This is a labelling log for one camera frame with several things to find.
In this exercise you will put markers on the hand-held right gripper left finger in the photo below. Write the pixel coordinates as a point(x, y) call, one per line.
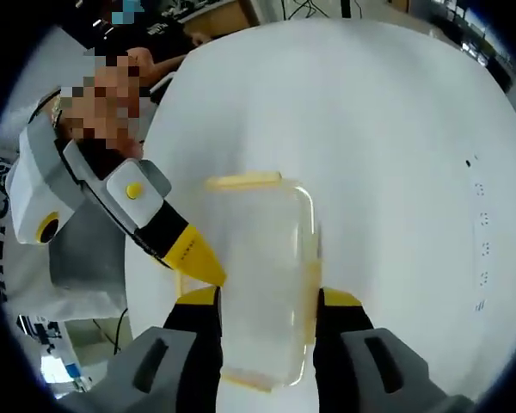
point(193, 344)

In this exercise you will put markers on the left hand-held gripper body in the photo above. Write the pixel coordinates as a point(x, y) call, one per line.
point(34, 189)

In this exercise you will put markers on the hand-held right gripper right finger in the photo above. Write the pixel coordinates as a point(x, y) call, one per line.
point(339, 344)

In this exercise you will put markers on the person's left hand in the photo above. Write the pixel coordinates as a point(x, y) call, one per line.
point(136, 154)

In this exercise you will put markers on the person's white printed shirt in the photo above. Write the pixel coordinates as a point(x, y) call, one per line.
point(26, 266)

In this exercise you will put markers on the wooden desk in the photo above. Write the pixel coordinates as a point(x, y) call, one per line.
point(223, 17)

